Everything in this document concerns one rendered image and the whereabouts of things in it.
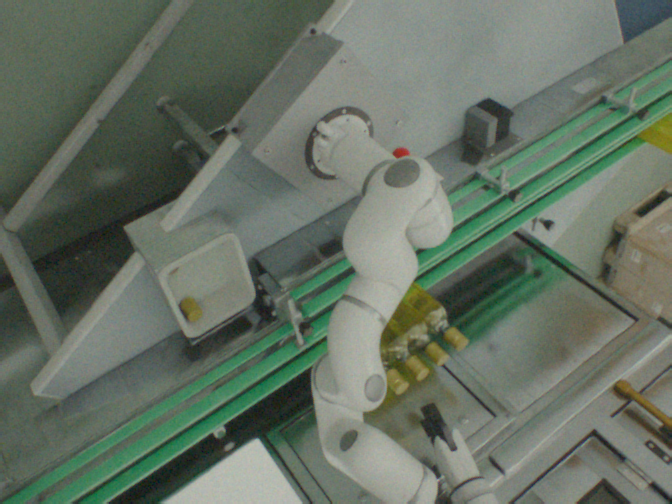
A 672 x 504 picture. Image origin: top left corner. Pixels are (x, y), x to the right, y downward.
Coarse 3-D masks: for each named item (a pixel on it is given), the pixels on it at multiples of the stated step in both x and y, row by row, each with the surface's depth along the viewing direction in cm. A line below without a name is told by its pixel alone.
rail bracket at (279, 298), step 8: (272, 296) 133; (280, 296) 132; (280, 304) 132; (288, 304) 131; (288, 312) 129; (296, 312) 129; (296, 320) 128; (296, 328) 132; (304, 328) 126; (312, 328) 127; (296, 336) 135; (304, 336) 127; (296, 344) 137; (304, 344) 137
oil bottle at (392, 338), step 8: (392, 328) 140; (384, 336) 139; (392, 336) 139; (400, 336) 139; (384, 344) 138; (392, 344) 138; (400, 344) 138; (408, 344) 139; (392, 352) 137; (392, 360) 139
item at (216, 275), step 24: (216, 240) 121; (168, 264) 118; (192, 264) 130; (216, 264) 134; (240, 264) 129; (168, 288) 120; (192, 288) 134; (216, 288) 139; (240, 288) 139; (216, 312) 136; (192, 336) 132
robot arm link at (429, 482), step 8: (424, 464) 101; (424, 472) 99; (432, 472) 101; (424, 480) 98; (432, 480) 99; (424, 488) 97; (432, 488) 98; (416, 496) 97; (424, 496) 97; (432, 496) 98
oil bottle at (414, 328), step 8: (400, 304) 145; (400, 312) 143; (408, 312) 143; (392, 320) 142; (400, 320) 142; (408, 320) 141; (416, 320) 141; (400, 328) 141; (408, 328) 140; (416, 328) 140; (424, 328) 140; (408, 336) 139; (416, 336) 139; (416, 344) 141
